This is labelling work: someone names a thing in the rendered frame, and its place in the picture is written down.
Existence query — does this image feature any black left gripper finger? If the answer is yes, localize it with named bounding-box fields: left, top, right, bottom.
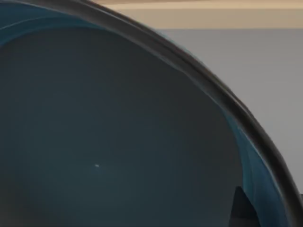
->
left=228, top=186, right=260, bottom=227

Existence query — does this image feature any dark blue bowl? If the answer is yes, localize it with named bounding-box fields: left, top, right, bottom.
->
left=0, top=0, right=303, bottom=227

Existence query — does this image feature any wooden cupboard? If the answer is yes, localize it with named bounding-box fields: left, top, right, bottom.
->
left=89, top=0, right=303, bottom=30

